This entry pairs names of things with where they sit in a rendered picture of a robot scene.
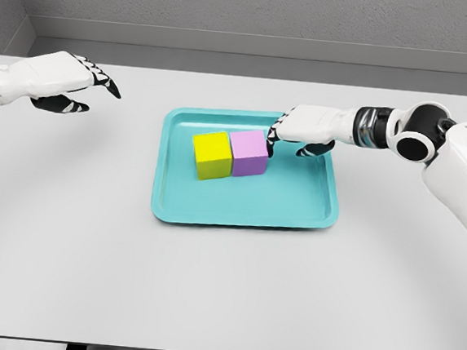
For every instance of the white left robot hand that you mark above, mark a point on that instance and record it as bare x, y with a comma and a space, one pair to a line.
58, 73

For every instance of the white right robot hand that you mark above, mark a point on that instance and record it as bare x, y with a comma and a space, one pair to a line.
303, 126

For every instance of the purple cube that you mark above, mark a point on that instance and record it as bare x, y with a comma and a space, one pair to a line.
248, 152

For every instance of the yellow cube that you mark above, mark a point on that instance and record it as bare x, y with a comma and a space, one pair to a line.
212, 154

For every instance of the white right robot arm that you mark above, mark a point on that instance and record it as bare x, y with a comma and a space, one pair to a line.
432, 143

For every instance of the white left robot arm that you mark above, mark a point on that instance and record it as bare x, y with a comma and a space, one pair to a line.
4, 81

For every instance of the teal tray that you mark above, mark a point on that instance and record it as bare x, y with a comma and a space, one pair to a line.
231, 199

